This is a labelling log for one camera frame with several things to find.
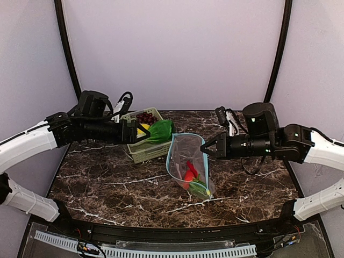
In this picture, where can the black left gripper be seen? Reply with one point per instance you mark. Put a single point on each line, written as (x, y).
(129, 131)

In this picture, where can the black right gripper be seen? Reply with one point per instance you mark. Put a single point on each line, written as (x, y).
(222, 145)

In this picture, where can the yellow lemon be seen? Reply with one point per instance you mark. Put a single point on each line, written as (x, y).
(143, 128)

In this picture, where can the dark red grapes bunch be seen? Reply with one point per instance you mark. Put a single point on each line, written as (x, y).
(146, 118)

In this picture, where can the long red chili pepper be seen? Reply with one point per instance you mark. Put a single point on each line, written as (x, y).
(192, 169)

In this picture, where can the clear zip top bag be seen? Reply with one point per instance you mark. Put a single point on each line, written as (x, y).
(186, 147)

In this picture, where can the orange red chili pepper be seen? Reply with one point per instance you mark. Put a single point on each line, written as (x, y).
(189, 177)

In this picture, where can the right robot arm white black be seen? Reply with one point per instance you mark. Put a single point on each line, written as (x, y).
(294, 143)

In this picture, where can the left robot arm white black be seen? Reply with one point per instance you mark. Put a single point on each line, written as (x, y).
(92, 118)

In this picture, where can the green bok choy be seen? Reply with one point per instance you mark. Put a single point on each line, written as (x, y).
(160, 132)

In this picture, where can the beige plastic basket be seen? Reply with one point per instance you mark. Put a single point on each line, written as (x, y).
(144, 151)

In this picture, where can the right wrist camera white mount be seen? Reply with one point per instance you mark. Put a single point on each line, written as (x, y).
(228, 119)

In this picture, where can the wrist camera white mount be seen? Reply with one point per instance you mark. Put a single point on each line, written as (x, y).
(123, 105)
(228, 119)

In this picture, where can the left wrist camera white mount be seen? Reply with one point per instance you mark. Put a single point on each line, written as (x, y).
(123, 105)

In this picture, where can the black curved front rail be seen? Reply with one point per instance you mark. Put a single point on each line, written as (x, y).
(261, 233)

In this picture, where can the left black frame post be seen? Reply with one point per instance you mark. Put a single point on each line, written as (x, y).
(60, 17)

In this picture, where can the black frame post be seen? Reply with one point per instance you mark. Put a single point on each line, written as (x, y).
(279, 50)
(60, 17)

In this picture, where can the white slotted cable duct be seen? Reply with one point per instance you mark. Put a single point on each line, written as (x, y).
(131, 249)

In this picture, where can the right black frame post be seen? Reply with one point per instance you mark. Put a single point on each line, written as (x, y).
(279, 50)

